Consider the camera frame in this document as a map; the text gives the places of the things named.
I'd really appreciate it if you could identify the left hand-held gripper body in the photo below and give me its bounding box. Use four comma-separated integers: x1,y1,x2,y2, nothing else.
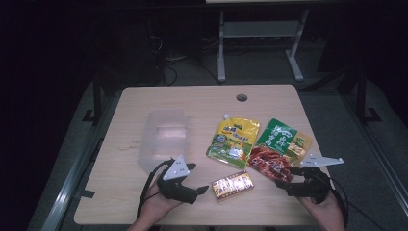
156,155,198,205

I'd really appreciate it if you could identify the thin black floor cable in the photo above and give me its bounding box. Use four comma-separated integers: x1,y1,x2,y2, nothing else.
347,201,386,231

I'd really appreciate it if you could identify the left hand-held gripper cable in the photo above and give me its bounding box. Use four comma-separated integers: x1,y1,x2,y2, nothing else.
137,159,176,219

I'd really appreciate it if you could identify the hand-held gripper cable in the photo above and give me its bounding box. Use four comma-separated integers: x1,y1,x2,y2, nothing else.
329,186,350,229
137,159,176,219

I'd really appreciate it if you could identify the bundle of floor cables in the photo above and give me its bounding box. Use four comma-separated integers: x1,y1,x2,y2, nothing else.
153,35,222,86

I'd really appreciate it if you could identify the black metal stand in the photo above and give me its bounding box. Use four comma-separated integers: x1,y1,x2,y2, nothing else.
81,71,104,126
355,65,383,124

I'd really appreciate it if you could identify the right hand-held gripper cable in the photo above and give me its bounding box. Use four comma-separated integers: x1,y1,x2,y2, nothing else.
329,186,350,229

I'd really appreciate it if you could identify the yellow spout pouch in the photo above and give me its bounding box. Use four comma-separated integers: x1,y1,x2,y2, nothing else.
206,114,261,170

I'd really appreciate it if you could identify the aluminium rail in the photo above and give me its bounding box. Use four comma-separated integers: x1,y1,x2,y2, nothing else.
39,92,124,231
340,92,408,208

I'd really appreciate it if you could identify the green and red food packet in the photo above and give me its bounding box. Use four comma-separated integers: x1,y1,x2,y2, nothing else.
247,117,313,183

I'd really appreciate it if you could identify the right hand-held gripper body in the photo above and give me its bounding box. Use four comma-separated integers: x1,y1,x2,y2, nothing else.
294,154,344,205

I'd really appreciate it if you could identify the small gold and red box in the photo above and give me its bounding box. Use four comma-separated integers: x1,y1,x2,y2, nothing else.
211,170,255,202

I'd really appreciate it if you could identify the person's left hand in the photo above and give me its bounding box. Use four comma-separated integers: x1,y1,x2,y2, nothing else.
138,181,184,225

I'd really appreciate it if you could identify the clear plastic container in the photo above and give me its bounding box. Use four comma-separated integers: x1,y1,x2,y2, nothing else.
138,109,191,174

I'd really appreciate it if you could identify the person's right hand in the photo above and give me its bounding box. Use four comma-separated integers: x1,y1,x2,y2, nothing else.
296,192,346,231

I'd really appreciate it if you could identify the white metal stand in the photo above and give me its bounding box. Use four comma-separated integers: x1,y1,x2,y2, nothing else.
217,9,311,83

